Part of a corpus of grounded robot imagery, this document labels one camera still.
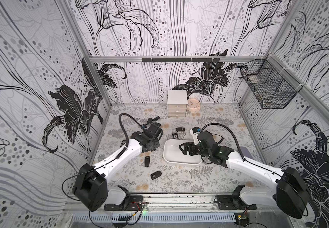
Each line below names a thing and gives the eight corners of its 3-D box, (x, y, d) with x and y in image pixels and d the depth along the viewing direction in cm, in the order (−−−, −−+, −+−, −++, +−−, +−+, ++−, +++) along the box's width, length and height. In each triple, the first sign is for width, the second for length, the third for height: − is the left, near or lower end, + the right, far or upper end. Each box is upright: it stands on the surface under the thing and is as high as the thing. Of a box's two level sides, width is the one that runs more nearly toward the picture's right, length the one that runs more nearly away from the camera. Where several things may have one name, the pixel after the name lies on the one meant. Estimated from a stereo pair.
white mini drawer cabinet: (167, 117, 113) (167, 105, 102) (167, 102, 124) (167, 89, 113) (186, 117, 113) (188, 105, 102) (184, 102, 124) (186, 89, 113)
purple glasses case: (247, 160, 90) (249, 158, 87) (240, 148, 95) (242, 146, 92) (250, 159, 90) (252, 157, 87) (243, 147, 95) (245, 145, 93)
